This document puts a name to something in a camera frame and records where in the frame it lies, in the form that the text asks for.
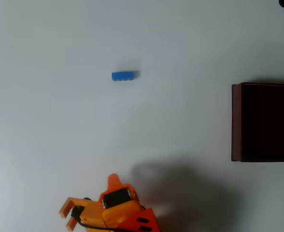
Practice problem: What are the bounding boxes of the blue lego brick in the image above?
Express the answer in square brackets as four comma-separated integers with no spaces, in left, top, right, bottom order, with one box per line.
[112,71,141,82]

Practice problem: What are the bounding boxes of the dark brown box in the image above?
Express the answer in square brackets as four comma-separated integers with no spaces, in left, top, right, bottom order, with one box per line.
[231,82,284,163]

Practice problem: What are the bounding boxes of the orange forked bracket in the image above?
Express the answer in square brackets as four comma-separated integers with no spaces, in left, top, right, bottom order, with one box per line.
[58,197,109,232]

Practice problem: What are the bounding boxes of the black cable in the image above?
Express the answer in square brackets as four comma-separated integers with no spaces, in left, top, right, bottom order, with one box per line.
[71,204,123,232]

